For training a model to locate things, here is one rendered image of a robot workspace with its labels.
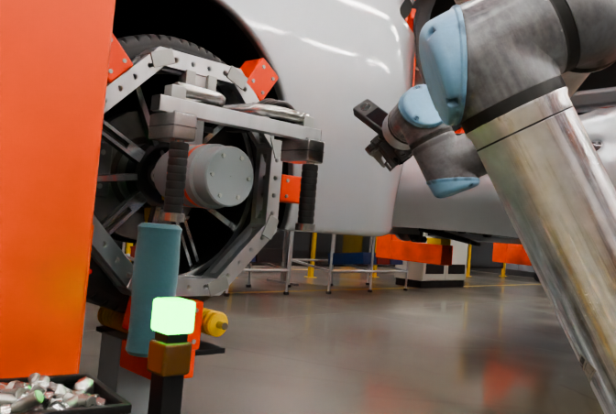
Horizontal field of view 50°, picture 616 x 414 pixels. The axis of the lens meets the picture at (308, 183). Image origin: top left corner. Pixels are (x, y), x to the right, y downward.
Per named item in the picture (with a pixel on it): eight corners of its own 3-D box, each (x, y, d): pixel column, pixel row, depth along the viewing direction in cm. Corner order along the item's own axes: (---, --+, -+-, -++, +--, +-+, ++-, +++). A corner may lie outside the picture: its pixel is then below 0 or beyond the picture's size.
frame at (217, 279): (256, 291, 171) (274, 83, 174) (272, 295, 166) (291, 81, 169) (48, 295, 133) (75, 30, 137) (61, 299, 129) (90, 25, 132)
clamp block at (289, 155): (295, 164, 154) (297, 141, 154) (323, 163, 147) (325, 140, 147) (279, 161, 150) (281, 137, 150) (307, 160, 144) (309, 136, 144)
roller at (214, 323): (166, 318, 177) (168, 296, 178) (234, 338, 156) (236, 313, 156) (147, 319, 173) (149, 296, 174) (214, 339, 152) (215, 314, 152)
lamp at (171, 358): (172, 368, 84) (175, 336, 84) (191, 375, 81) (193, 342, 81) (145, 371, 81) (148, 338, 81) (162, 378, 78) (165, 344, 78)
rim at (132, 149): (200, 82, 188) (18, 70, 153) (252, 74, 172) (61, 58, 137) (205, 259, 191) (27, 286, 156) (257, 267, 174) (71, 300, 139)
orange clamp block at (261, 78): (242, 104, 169) (260, 81, 173) (262, 103, 163) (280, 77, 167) (225, 84, 165) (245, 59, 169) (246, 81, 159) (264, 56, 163)
